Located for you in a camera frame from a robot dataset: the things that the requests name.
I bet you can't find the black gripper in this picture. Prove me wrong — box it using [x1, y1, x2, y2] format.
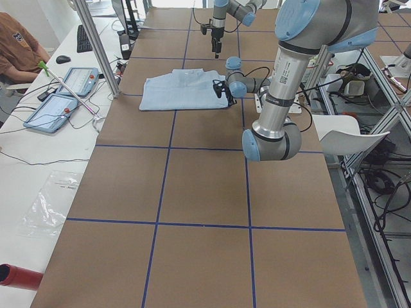
[223, 85, 237, 106]
[211, 27, 224, 58]

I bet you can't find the light blue button-up shirt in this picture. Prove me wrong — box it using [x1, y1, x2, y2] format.
[139, 69, 231, 111]

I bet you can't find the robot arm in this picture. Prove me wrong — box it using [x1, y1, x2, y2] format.
[225, 0, 379, 161]
[208, 0, 267, 58]

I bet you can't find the black power adapter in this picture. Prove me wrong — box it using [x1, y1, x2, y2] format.
[119, 33, 132, 60]

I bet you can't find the white chair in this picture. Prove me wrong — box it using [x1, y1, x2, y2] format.
[312, 115, 390, 155]

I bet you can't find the black keyboard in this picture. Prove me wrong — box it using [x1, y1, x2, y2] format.
[76, 24, 92, 53]

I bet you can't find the upper blue teach pendant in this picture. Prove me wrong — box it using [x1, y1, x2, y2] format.
[63, 67, 99, 98]

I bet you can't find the blue teach pendant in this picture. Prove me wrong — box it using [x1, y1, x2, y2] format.
[63, 67, 99, 98]
[23, 94, 78, 133]

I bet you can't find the black computer mouse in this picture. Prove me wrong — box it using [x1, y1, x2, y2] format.
[55, 55, 71, 64]

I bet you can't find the green-tipped reach stick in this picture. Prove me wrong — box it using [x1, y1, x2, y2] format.
[38, 61, 105, 121]

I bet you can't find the lower blue teach pendant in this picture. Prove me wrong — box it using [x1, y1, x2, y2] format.
[23, 94, 78, 133]

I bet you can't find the person in brown shirt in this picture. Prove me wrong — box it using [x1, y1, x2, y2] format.
[1, 12, 50, 83]

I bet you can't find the clear plastic bag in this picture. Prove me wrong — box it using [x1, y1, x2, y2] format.
[17, 171, 83, 237]

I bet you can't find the red cylinder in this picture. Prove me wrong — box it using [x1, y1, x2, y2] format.
[1, 264, 43, 291]

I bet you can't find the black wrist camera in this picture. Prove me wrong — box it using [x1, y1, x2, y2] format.
[200, 19, 213, 35]
[212, 80, 225, 98]

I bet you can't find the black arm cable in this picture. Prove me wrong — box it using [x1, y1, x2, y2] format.
[240, 66, 314, 132]

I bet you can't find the aluminium frame post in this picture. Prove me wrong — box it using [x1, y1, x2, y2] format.
[73, 0, 119, 98]

